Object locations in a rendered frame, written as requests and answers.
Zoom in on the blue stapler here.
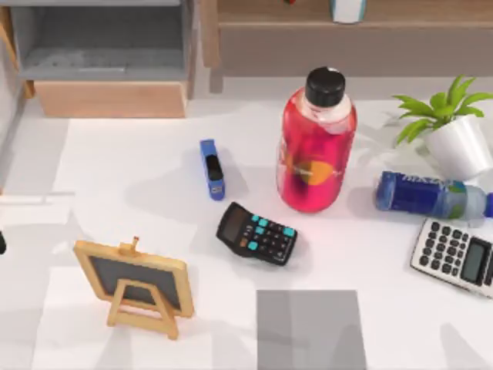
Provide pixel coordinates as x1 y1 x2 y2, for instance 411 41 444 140
199 139 226 202

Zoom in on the black calculator with teal keys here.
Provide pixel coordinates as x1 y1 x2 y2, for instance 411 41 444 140
215 201 299 267

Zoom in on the red bottle with black cap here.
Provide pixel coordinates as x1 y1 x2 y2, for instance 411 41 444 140
275 66 358 214

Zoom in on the framed blackboard on wooden easel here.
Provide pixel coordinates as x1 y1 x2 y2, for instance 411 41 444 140
72 236 195 341

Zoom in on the grey square mat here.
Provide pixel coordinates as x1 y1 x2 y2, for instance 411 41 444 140
256 289 367 370

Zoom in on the pale wooden drawer front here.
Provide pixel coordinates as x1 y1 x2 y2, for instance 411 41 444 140
33 79 189 119

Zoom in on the blue plastic bottle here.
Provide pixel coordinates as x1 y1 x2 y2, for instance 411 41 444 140
375 170 493 220

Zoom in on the wooden open shelf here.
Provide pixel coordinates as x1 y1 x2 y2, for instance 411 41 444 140
203 0 493 94

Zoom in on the white and teal cup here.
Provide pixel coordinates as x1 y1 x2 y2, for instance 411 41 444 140
329 0 367 25

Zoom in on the grey pierced drawer inside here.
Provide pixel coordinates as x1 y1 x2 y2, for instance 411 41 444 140
10 0 193 82

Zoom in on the green plant in white pot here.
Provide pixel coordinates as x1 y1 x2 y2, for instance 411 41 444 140
391 74 493 180

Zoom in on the silver calculator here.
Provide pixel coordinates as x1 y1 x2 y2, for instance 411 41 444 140
410 217 493 300

